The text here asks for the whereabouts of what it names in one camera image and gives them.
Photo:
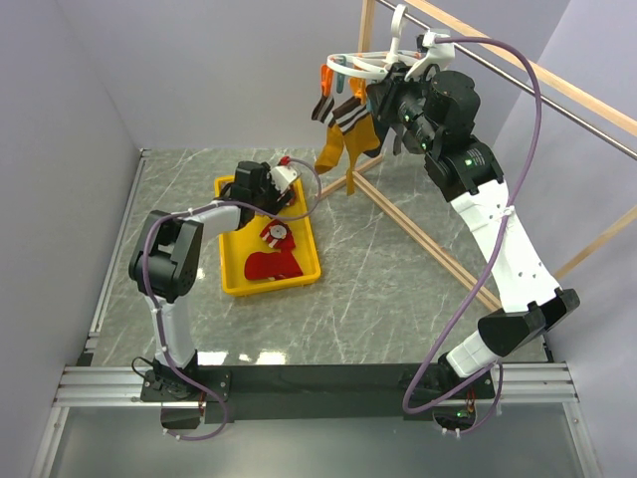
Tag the red white patterned sock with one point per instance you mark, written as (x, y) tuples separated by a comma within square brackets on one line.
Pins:
[(277, 235)]

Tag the yellow plastic tray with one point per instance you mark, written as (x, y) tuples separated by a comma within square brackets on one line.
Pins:
[(236, 246)]

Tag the navy blue hanging sock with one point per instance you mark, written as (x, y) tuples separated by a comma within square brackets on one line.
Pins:
[(381, 132)]

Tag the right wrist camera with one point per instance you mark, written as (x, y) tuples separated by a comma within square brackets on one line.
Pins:
[(439, 55)]

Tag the aluminium rail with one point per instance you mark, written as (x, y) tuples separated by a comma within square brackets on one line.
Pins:
[(58, 416)]

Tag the wooden rack frame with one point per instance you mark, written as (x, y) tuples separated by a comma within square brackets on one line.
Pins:
[(559, 84)]

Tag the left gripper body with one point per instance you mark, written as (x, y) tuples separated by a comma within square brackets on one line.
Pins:
[(273, 201)]

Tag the white round clip hanger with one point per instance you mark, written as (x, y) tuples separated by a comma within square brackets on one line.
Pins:
[(368, 66)]

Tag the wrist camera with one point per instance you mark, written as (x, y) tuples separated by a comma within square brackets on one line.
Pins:
[(284, 175), (439, 55)]

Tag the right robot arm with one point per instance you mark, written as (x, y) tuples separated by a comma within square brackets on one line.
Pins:
[(435, 114)]

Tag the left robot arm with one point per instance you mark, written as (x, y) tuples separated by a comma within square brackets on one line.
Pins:
[(166, 258)]

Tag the black base bar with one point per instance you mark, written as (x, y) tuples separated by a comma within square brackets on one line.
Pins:
[(226, 394)]

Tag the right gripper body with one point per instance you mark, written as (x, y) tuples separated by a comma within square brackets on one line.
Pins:
[(400, 100)]

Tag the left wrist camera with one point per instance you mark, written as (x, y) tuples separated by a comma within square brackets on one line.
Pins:
[(284, 175)]

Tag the mustard yellow sock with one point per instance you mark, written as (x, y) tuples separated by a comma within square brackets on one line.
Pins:
[(332, 150), (356, 126)]

